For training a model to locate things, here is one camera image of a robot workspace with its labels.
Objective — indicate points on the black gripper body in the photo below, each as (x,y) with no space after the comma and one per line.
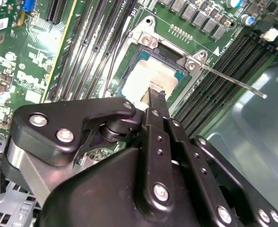
(101,196)

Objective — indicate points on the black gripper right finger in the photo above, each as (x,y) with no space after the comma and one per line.
(200,165)

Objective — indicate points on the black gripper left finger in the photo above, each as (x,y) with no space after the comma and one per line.
(87,113)

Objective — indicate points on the silver CPU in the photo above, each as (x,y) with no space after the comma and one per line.
(158,75)

